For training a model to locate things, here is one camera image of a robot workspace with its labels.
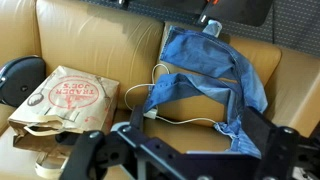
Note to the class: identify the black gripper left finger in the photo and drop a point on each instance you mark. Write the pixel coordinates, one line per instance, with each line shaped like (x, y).
(100, 153)

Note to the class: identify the tan leather sofa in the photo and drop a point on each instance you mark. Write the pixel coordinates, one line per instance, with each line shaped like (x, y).
(100, 43)

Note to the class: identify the blue denim trouser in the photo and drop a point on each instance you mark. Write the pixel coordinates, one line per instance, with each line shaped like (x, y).
(206, 53)

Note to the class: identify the black oval hard case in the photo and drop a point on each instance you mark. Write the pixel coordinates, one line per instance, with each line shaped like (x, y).
(20, 81)

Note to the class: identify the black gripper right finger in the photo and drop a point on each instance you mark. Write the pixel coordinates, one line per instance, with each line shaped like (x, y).
(283, 150)

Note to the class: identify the brown Trader Joe's paper bag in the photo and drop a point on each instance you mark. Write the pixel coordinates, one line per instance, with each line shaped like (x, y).
(71, 96)

